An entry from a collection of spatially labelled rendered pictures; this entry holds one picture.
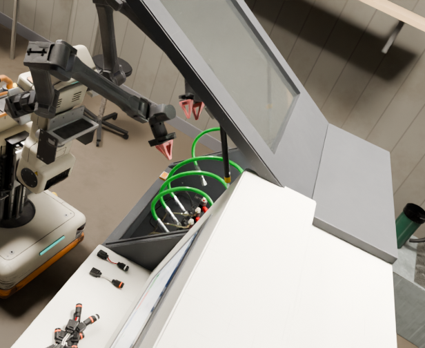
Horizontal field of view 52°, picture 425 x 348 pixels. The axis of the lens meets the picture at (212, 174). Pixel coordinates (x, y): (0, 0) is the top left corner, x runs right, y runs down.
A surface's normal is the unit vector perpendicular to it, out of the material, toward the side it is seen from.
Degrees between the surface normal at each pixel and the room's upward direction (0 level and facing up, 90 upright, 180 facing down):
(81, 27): 90
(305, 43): 90
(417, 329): 90
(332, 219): 0
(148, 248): 90
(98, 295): 0
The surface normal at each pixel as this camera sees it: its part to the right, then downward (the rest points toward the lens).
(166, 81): -0.44, 0.40
